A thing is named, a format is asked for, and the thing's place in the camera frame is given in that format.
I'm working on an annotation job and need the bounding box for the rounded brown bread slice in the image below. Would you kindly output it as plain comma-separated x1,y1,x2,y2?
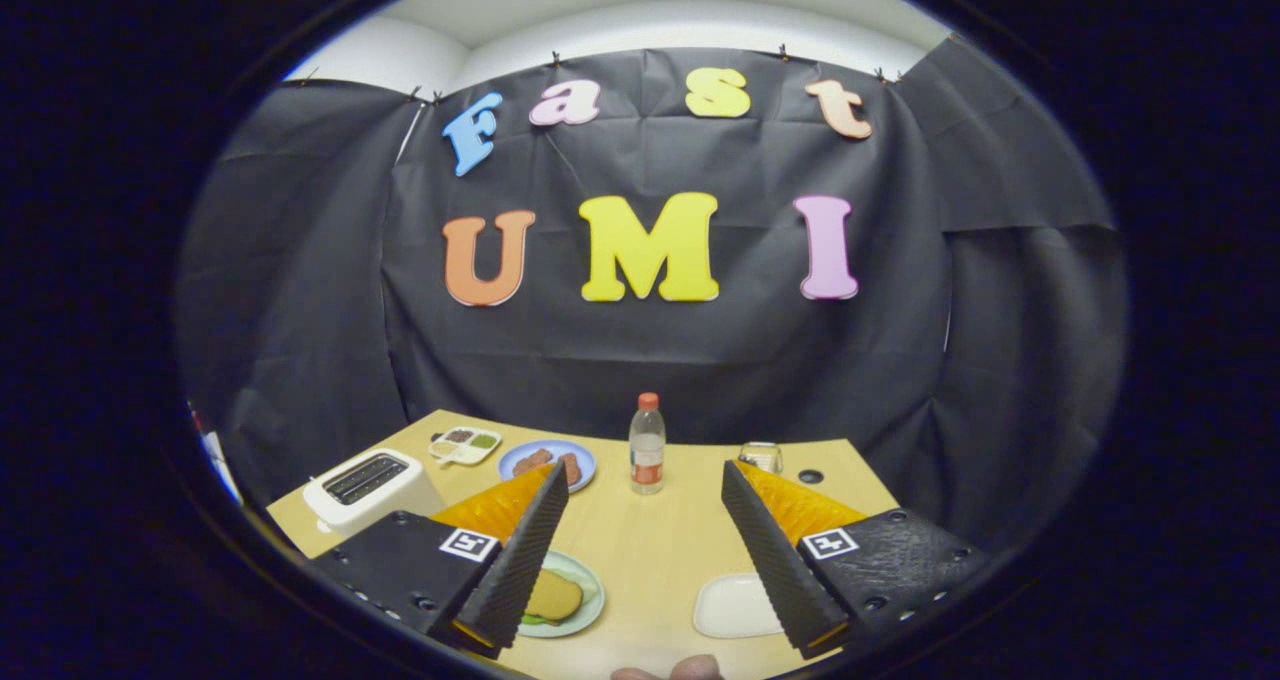
523,568,585,623

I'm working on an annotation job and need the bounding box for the blue round plate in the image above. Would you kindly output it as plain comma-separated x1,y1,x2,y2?
497,439,598,494

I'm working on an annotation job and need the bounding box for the black backdrop cloth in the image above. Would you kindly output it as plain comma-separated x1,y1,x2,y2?
172,35,1131,551

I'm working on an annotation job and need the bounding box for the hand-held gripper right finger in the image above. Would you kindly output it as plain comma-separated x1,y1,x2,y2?
720,459,991,659

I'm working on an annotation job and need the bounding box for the pale green round plate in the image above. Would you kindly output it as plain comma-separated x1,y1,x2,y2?
517,550,607,639

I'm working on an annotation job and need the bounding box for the white divided condiment tray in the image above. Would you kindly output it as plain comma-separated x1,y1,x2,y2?
429,427,503,467

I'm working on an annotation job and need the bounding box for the white oval plate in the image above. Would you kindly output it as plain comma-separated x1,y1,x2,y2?
692,572,786,640

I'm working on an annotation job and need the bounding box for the white toaster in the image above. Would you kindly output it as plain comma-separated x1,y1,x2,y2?
302,448,446,536

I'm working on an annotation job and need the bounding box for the white and blue object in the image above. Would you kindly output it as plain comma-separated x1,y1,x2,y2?
190,405,244,506

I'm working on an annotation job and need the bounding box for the clear plastic water bottle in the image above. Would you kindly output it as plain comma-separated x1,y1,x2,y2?
629,392,667,496

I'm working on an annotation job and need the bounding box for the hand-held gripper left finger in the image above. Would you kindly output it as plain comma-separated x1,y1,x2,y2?
308,460,571,659

